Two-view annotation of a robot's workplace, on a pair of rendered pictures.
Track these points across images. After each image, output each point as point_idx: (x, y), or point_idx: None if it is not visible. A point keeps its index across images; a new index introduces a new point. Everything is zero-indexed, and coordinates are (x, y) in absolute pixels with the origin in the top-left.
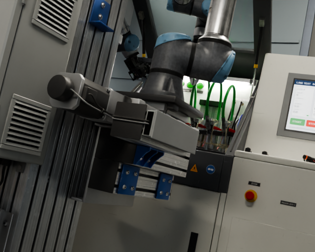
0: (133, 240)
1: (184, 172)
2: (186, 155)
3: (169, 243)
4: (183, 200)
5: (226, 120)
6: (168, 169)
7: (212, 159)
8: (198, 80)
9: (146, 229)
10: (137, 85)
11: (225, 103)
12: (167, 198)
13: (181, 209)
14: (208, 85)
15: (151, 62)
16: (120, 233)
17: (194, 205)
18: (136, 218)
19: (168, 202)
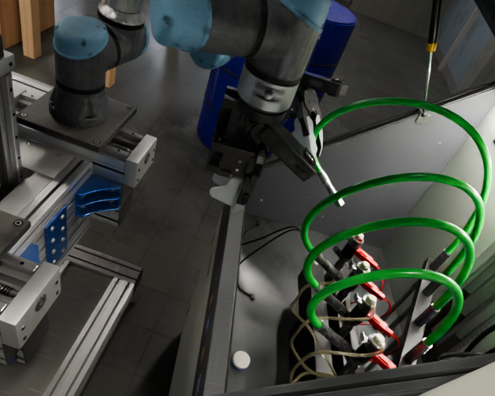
0: (188, 342)
1: None
2: None
3: (180, 394)
4: (192, 372)
5: (363, 335)
6: None
7: (203, 376)
8: (235, 209)
9: (189, 349)
10: (407, 111)
11: (314, 304)
12: (11, 361)
13: (188, 379)
14: (475, 208)
15: (323, 90)
16: (193, 320)
17: (187, 395)
18: (195, 325)
19: (194, 352)
